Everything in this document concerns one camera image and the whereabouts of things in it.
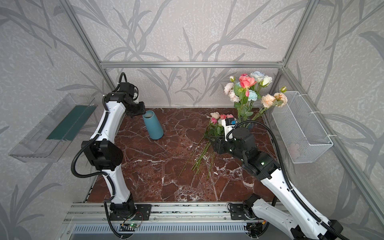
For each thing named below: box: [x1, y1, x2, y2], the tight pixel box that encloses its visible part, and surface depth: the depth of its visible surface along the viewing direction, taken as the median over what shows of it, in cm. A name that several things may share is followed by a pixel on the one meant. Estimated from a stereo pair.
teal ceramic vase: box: [142, 110, 164, 140], surface depth 95 cm
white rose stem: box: [250, 71, 273, 91], surface depth 76 cm
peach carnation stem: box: [223, 82, 240, 103], surface depth 82 cm
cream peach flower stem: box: [251, 86, 288, 121], surface depth 75 cm
